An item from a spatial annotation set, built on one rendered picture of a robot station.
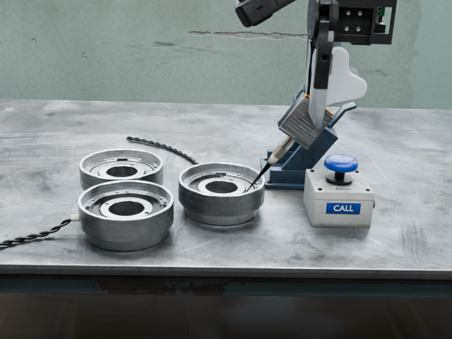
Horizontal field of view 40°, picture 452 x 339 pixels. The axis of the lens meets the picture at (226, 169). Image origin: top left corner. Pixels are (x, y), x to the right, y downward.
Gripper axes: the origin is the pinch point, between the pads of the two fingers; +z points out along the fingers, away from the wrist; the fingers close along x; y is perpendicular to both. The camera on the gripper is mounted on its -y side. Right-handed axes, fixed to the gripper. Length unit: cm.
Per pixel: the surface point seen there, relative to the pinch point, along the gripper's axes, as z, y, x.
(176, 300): 38.1, -16.8, 17.9
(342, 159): 5.6, 4.2, 0.4
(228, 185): 10.7, -9.1, 3.2
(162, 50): 26, -35, 161
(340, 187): 8.6, 4.0, -1.3
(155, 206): 10.2, -17.2, -4.6
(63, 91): 43, -72, 159
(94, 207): 10.2, -23.9, -5.5
